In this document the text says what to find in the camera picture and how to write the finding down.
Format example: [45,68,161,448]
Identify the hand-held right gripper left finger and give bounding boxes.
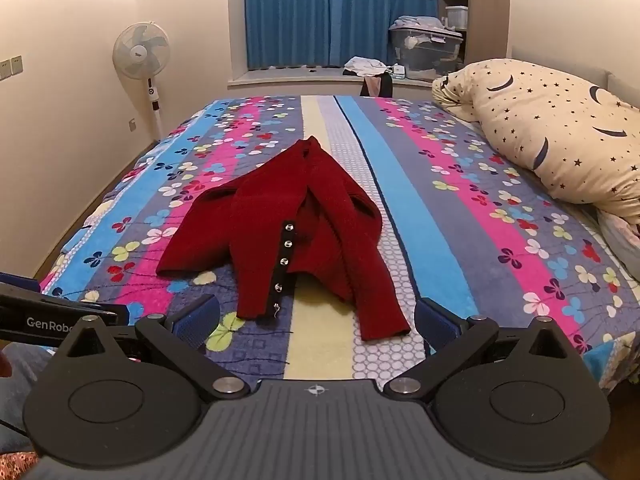
[60,294,251,402]

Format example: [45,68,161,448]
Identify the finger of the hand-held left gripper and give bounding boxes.
[0,294,137,329]

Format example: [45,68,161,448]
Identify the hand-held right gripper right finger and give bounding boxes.
[382,297,583,402]

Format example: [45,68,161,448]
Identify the red knit cardigan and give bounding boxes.
[156,136,412,343]

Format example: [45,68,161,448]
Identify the dark hanging clothes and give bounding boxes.
[360,74,394,98]

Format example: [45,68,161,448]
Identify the white clothes pile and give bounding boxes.
[345,56,388,74]

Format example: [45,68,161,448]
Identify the pale clothes pile on bin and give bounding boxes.
[392,16,446,32]

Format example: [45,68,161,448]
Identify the person's leg in jeans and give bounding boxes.
[0,345,53,453]

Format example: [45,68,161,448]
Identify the striped floral bed blanket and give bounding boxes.
[37,94,640,396]

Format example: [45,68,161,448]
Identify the orange floral cloth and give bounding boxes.
[0,452,39,480]

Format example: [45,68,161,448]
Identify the grey pink pillow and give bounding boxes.
[597,210,640,281]

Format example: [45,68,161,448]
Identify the cream star moon duvet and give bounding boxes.
[431,59,640,226]

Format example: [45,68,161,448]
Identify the white standing fan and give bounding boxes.
[112,21,171,142]

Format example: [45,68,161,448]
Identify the clear plastic storage bin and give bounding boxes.
[389,27,463,82]

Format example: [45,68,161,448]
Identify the blue curtain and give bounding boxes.
[243,0,440,70]

